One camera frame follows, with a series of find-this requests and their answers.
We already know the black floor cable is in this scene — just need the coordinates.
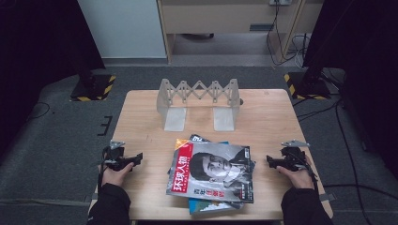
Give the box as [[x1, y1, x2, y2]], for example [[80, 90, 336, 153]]
[[323, 183, 398, 202], [27, 100, 52, 122], [334, 101, 368, 225], [294, 98, 343, 122]]

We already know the light wooden desk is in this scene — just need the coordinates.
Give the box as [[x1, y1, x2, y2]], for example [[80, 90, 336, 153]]
[[156, 0, 325, 64]]

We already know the person's right hand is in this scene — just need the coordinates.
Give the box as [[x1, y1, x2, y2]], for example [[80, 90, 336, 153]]
[[276, 157, 314, 190]]

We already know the portrait cover magazine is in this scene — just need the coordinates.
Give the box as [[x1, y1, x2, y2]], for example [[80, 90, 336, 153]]
[[165, 138, 255, 204]]

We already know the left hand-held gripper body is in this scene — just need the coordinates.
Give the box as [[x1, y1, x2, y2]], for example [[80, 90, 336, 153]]
[[103, 140, 135, 173]]

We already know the expandable grey metal book rack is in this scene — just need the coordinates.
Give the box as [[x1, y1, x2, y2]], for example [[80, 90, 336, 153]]
[[156, 78, 244, 132]]

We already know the black cable bundle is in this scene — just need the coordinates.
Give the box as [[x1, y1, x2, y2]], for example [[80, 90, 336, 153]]
[[266, 0, 313, 68]]

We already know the black tape floor mark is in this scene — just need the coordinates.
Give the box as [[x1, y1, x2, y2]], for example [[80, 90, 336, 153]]
[[96, 114, 114, 137]]

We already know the black curtain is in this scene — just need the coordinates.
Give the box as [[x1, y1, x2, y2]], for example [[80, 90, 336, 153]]
[[0, 0, 106, 158], [302, 0, 398, 172]]

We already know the person's left hand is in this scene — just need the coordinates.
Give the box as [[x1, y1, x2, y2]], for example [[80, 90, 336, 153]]
[[100, 162, 135, 188]]

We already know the right hand-held gripper cable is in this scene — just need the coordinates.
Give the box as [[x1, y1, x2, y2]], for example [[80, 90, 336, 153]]
[[294, 149, 321, 192]]

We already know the white panel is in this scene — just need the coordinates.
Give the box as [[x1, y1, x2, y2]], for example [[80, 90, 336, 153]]
[[77, 0, 168, 60]]

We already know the black stand with striped base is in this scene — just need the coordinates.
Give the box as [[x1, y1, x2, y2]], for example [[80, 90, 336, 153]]
[[69, 55, 117, 103], [283, 46, 332, 101]]

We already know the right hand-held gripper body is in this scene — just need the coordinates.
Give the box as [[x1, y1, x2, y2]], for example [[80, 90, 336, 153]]
[[281, 139, 311, 173]]

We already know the blue book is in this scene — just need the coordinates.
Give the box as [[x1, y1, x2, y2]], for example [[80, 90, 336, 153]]
[[187, 140, 246, 217]]

